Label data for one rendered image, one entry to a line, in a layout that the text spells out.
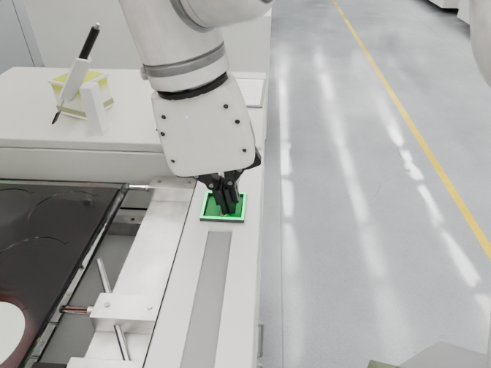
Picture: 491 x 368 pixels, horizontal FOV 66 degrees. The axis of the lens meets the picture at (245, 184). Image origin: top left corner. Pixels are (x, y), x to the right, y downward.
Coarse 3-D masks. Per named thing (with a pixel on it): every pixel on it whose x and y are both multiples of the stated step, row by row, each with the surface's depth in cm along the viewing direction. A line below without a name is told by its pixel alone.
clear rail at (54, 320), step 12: (120, 192) 61; (120, 204) 60; (108, 216) 57; (108, 228) 56; (96, 240) 53; (96, 252) 52; (84, 264) 49; (72, 276) 47; (72, 288) 46; (60, 300) 44; (60, 312) 43; (48, 324) 42; (48, 336) 41; (36, 348) 40; (36, 360) 39
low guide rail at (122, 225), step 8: (120, 216) 65; (128, 216) 65; (136, 216) 65; (112, 224) 64; (120, 224) 63; (128, 224) 63; (136, 224) 63; (112, 232) 65; (120, 232) 65; (128, 232) 64; (136, 232) 64
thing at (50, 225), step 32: (0, 192) 62; (32, 192) 62; (64, 192) 62; (96, 192) 62; (0, 224) 56; (32, 224) 56; (64, 224) 56; (96, 224) 56; (0, 256) 51; (32, 256) 51; (64, 256) 51; (0, 288) 46; (32, 288) 46; (32, 320) 43
